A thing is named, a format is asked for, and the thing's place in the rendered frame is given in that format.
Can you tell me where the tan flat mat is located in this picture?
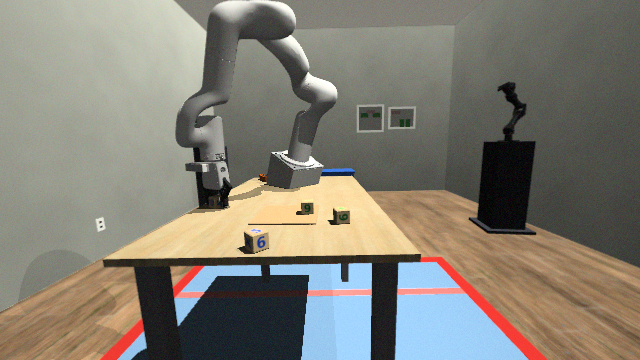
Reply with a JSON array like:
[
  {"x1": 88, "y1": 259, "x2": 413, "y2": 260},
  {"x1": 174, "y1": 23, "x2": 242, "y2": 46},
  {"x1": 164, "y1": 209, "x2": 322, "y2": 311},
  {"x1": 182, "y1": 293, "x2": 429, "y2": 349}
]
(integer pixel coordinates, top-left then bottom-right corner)
[{"x1": 248, "y1": 205, "x2": 319, "y2": 225}]

